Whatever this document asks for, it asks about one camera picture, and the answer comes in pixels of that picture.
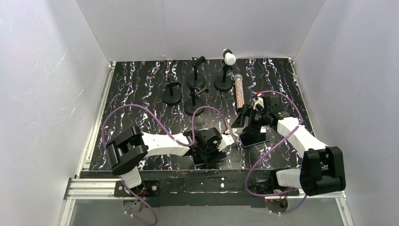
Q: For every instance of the black phone pink edge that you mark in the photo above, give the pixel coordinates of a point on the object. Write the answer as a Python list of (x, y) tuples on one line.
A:
[(198, 160)]

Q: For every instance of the black microphone stand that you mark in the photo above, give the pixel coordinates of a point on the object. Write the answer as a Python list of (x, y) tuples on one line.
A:
[(224, 83)]

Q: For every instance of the glitter microphone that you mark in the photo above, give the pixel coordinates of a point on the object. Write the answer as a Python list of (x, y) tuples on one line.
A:
[(238, 82)]

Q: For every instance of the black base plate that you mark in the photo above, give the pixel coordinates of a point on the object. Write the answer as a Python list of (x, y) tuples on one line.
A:
[(207, 187)]

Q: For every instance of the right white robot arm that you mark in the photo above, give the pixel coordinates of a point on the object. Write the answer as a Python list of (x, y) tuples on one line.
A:
[(322, 169)]

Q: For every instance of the black phone stand left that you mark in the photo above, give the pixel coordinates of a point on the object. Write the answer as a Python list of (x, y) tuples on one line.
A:
[(172, 95)]

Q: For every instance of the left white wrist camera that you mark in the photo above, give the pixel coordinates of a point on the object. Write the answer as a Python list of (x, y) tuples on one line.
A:
[(226, 141)]

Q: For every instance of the black stand back middle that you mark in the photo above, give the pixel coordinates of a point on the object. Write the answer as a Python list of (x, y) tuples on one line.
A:
[(195, 78)]

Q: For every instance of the black phone stand front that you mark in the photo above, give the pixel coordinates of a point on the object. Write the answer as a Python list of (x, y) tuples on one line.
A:
[(194, 102)]

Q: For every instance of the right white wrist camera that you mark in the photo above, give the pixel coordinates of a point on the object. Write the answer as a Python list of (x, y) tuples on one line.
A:
[(258, 103)]

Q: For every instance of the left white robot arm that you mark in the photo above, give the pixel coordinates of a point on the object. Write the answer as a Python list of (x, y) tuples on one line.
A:
[(131, 146)]

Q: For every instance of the black phone stand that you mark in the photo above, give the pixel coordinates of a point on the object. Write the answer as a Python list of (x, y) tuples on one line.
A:
[(194, 102), (172, 95)]

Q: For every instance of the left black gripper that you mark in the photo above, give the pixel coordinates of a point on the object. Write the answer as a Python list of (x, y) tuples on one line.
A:
[(211, 152)]

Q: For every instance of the aluminium frame rail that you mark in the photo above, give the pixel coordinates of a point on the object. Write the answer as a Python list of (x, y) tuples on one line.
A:
[(96, 194)]

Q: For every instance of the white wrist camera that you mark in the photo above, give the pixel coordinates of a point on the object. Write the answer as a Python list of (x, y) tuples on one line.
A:
[(226, 141), (258, 103)]

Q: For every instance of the black phone silver edge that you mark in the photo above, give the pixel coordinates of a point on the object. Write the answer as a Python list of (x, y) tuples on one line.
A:
[(251, 137)]

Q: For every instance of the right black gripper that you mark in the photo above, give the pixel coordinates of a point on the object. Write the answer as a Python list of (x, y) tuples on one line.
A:
[(242, 117)]

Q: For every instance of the white microphone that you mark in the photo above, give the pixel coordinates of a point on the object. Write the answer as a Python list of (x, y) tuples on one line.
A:
[(228, 57)]

